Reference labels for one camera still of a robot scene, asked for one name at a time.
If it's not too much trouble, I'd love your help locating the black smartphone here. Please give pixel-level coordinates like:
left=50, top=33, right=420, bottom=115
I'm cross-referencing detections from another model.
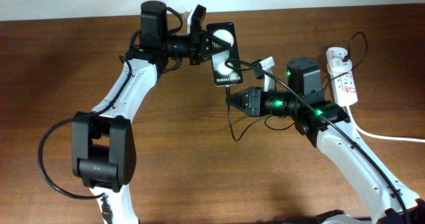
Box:
left=207, top=22, right=243, bottom=86

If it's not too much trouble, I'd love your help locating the white power strip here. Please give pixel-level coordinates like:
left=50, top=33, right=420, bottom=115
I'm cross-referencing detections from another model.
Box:
left=326, top=47, right=358, bottom=107

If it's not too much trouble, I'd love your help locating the black charging cable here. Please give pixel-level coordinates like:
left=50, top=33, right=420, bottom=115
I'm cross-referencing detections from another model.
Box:
left=225, top=31, right=369, bottom=142

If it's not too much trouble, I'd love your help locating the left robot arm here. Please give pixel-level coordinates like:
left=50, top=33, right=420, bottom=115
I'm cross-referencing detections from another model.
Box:
left=72, top=1, right=236, bottom=223

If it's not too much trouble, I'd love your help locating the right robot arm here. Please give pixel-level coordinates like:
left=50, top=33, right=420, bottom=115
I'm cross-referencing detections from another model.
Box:
left=226, top=58, right=424, bottom=223

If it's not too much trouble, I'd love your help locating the white charger plug adapter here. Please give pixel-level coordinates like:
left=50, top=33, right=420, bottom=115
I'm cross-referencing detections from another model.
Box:
left=327, top=58, right=353, bottom=74

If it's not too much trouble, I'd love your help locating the white power strip cord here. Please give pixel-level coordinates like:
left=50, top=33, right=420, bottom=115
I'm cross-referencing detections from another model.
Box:
left=343, top=105, right=425, bottom=144

